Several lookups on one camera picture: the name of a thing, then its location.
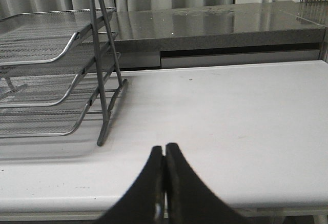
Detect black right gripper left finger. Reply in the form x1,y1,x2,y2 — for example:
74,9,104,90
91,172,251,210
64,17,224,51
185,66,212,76
95,146,164,223

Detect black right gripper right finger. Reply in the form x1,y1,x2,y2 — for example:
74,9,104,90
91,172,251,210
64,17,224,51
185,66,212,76
166,143,249,223

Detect mesh tray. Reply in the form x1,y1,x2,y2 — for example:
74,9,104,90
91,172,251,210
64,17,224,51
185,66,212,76
0,40,121,108
0,7,117,67
0,74,124,138

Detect grey stone counter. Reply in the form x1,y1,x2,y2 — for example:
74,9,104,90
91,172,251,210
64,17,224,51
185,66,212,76
111,2,327,69

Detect grey metal rack frame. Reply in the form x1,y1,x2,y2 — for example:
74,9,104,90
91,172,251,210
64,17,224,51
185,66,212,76
0,0,128,147

